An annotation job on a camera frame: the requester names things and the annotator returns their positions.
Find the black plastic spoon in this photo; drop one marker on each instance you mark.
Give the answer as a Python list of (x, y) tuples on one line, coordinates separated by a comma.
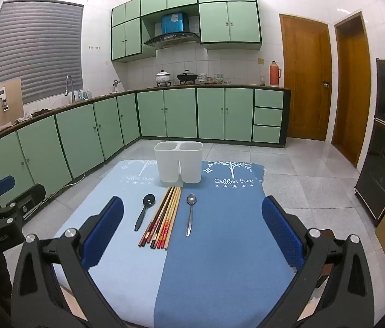
[(149, 200)]

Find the green base cabinets with counter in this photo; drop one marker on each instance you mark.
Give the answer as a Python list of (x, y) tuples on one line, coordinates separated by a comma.
[(178, 112)]

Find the white cooking pot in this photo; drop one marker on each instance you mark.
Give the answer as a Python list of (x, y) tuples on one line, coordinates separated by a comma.
[(162, 77)]

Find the orange thermos flask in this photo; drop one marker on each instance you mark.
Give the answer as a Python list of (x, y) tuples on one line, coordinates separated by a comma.
[(274, 75)]

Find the dark cloth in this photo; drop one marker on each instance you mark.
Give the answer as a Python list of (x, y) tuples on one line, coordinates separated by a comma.
[(33, 115)]

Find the light blue printed mat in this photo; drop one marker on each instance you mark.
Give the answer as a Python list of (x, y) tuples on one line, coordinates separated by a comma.
[(127, 280)]

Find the stacked bowls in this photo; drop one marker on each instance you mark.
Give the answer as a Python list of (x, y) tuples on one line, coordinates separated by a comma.
[(202, 78)]

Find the black wok with lid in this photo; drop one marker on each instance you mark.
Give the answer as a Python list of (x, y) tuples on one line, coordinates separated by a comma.
[(187, 76)]

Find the white two-compartment utensil holder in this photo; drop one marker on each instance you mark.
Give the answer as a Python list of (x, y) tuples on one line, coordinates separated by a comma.
[(172, 164)]

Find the metal spoon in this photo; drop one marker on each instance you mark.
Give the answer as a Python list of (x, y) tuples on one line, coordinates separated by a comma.
[(191, 199)]

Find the grey window blind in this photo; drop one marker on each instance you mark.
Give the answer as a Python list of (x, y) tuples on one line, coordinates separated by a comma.
[(35, 47)]

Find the clear bottles by sink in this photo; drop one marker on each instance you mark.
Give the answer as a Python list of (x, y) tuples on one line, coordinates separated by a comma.
[(85, 94)]

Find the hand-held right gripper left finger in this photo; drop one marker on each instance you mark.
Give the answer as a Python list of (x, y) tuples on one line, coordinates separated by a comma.
[(105, 232)]

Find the metal sink faucet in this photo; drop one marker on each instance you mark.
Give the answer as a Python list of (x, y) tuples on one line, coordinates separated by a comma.
[(73, 92)]

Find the bamboo chopstick with red print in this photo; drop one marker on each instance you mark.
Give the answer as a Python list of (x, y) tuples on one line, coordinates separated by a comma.
[(170, 217), (173, 218), (167, 217)]

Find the dark blue printed mat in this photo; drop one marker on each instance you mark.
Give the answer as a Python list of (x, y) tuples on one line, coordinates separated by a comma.
[(220, 263)]

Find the plain wooden door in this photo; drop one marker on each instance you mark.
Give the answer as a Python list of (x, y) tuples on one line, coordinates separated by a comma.
[(349, 102)]

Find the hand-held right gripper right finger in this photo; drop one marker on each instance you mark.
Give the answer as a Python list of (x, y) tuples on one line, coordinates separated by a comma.
[(281, 232)]

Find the black glass-front cabinet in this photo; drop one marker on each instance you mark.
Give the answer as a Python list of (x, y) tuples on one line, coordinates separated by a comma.
[(384, 164)]

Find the dark brown chopstick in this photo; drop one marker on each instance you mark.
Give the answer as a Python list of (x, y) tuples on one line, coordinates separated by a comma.
[(162, 217), (165, 216), (155, 216), (158, 216)]

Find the range hood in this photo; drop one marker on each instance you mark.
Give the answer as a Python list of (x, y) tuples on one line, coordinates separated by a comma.
[(172, 37)]

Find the green wall cabinets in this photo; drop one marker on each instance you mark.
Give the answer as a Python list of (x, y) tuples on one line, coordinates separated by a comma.
[(230, 20)]

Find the glass jar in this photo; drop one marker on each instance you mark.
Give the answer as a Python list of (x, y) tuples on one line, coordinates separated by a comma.
[(218, 79)]

